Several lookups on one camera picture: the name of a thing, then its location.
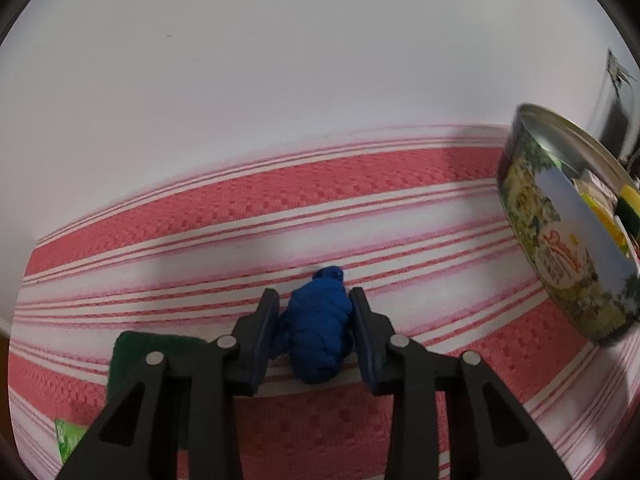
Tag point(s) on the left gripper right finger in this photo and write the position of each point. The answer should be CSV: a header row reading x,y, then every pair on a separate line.
x,y
490,434

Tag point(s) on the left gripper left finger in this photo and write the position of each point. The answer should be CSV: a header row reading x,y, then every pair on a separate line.
x,y
170,404

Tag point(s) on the blue cloth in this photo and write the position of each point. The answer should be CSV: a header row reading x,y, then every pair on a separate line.
x,y
313,330

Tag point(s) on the dark green scouring pad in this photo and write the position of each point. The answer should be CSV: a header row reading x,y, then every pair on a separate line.
x,y
132,347

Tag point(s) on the green leaf tissue pack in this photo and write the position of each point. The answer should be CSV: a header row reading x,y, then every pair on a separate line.
x,y
68,436

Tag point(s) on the round metal tin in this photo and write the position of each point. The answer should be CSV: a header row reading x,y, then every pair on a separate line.
x,y
546,162

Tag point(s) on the red striped bed sheet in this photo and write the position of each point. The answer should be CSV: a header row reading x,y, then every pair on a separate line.
x,y
410,214

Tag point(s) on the yellow sponge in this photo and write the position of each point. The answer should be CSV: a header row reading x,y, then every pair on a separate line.
x,y
605,215

